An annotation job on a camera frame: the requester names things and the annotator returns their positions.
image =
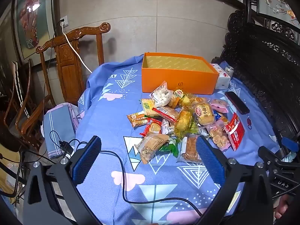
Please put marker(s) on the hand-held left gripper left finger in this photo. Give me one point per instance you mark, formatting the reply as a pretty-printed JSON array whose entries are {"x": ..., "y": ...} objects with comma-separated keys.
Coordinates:
[{"x": 86, "y": 161}]

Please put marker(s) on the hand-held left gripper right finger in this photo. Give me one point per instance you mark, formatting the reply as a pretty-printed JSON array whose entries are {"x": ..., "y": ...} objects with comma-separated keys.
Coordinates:
[{"x": 209, "y": 161}]

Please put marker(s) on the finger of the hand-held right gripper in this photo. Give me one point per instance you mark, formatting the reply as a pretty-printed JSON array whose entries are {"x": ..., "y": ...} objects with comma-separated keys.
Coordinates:
[
  {"x": 269, "y": 155},
  {"x": 290, "y": 144}
]

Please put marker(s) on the yellow cake packet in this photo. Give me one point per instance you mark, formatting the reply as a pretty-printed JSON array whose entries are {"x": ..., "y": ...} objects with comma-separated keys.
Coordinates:
[{"x": 184, "y": 120}]

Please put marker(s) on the orange cardboard box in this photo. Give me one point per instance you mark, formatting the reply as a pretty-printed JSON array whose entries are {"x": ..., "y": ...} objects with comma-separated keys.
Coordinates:
[{"x": 180, "y": 79}]

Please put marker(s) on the person's right hand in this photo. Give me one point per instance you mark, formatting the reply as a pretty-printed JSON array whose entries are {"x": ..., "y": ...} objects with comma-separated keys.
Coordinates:
[{"x": 282, "y": 207}]

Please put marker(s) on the clear toast packet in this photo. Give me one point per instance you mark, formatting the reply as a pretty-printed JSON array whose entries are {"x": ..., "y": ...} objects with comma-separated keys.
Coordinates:
[{"x": 189, "y": 148}]

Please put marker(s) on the black charger adapter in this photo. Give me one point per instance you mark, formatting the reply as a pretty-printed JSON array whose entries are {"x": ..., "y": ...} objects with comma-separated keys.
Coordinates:
[{"x": 66, "y": 148}]

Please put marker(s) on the pink round cookies packet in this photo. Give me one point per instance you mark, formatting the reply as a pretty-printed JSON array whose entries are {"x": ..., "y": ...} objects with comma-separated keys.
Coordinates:
[{"x": 219, "y": 136}]

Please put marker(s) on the red key fob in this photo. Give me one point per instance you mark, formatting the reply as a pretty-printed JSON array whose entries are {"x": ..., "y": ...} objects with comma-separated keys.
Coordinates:
[{"x": 249, "y": 122}]

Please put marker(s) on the red flat snack packet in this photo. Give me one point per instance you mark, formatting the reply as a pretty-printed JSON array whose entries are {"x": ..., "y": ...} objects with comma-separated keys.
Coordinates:
[{"x": 234, "y": 131}]

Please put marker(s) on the blue patterned sheet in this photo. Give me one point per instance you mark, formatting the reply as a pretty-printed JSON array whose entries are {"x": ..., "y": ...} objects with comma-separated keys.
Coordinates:
[{"x": 112, "y": 126}]

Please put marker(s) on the small blue snack packet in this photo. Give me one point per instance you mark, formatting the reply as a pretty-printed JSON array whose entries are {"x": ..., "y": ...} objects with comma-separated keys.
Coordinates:
[{"x": 219, "y": 116}]

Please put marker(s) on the folded blue cloth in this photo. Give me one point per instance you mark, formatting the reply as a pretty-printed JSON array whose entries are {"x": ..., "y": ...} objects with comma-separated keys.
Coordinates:
[{"x": 56, "y": 126}]

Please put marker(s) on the tan bun packet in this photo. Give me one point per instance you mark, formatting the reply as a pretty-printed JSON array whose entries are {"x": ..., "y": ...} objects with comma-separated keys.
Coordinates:
[{"x": 205, "y": 115}]

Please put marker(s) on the small white snack packet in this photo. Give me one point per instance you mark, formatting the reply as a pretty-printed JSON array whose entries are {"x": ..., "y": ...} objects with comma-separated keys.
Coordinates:
[{"x": 167, "y": 127}]

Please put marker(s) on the pink cake packet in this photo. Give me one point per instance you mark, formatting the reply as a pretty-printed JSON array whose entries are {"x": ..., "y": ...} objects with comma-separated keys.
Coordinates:
[{"x": 219, "y": 104}]

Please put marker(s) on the brown cracker packet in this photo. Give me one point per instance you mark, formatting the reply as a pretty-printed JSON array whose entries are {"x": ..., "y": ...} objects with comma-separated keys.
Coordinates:
[{"x": 150, "y": 146}]

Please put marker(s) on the black smartphone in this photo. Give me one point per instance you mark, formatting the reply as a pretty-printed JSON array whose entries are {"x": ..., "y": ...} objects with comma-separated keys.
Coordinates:
[{"x": 236, "y": 102}]

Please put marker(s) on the long red white packet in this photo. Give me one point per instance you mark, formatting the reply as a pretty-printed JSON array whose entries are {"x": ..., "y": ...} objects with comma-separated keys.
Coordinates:
[{"x": 166, "y": 113}]

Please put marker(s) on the orange white snack packet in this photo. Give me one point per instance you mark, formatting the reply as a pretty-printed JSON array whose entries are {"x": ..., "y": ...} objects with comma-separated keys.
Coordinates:
[{"x": 137, "y": 120}]

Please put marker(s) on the red biscuit packet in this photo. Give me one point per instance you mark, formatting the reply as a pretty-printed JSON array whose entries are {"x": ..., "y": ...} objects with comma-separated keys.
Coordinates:
[{"x": 152, "y": 127}]

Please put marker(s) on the yellow red-logo packet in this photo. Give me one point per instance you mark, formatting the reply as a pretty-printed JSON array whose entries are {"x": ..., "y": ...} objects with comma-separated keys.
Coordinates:
[{"x": 184, "y": 98}]

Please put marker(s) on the curved wooden armchair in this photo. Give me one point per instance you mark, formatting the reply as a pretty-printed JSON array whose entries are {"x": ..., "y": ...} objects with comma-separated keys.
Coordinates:
[{"x": 28, "y": 121}]

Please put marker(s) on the green yellow snack packet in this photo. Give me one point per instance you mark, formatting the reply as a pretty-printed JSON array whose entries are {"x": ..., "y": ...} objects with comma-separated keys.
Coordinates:
[{"x": 148, "y": 107}]

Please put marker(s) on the white popcorn packet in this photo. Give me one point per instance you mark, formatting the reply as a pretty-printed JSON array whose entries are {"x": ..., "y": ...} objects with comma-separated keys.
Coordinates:
[{"x": 161, "y": 95}]

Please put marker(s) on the white tissue box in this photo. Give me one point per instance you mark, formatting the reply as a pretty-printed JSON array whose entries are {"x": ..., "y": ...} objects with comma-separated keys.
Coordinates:
[{"x": 221, "y": 79}]

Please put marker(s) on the dark carved wooden furniture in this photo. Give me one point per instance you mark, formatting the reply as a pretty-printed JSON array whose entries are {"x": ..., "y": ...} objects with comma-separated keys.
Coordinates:
[{"x": 269, "y": 58}]

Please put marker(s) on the carved wooden chair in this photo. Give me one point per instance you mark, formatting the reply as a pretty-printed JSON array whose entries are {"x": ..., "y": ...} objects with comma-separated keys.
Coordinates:
[{"x": 68, "y": 72}]

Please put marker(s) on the silver drink can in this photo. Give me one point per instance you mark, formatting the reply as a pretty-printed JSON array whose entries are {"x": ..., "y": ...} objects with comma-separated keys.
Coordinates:
[{"x": 229, "y": 71}]

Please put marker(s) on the flower painting panel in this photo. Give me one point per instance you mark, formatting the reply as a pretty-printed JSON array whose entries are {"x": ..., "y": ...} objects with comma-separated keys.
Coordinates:
[{"x": 276, "y": 0}]

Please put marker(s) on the framed red painting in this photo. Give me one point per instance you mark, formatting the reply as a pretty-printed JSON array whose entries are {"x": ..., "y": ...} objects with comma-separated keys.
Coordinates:
[{"x": 30, "y": 21}]

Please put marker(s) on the white wall socket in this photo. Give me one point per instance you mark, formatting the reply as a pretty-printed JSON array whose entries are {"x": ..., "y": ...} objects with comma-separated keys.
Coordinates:
[{"x": 64, "y": 21}]

